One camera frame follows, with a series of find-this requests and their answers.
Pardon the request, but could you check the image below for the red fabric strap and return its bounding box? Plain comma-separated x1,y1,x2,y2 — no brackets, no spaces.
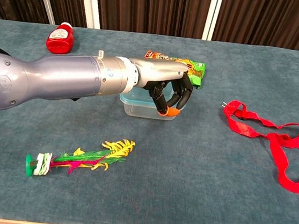
213,98,299,194

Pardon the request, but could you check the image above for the clear plastic container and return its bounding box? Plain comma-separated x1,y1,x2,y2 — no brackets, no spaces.
121,98,183,123

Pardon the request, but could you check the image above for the green orange snack bag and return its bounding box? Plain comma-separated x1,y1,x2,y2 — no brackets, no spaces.
141,49,208,91

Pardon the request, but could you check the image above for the dark brown curtain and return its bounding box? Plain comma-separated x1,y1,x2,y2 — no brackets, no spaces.
0,0,299,54

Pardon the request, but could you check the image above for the wide white frame post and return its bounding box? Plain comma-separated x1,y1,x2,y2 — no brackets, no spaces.
75,0,104,30
200,0,224,42

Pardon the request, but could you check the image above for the blue plastic lid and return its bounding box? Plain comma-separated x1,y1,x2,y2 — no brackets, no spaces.
118,76,189,114

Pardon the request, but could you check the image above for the red ketchup squeeze bottle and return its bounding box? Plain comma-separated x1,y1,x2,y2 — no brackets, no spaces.
45,20,76,56

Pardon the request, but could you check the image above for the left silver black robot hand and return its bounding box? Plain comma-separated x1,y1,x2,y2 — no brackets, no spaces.
123,55,196,120

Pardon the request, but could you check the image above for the teal table cloth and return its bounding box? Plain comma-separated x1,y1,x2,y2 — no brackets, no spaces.
0,16,299,224

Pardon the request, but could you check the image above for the colourful feather shuttlecock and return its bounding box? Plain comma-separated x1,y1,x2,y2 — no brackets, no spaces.
23,128,136,190

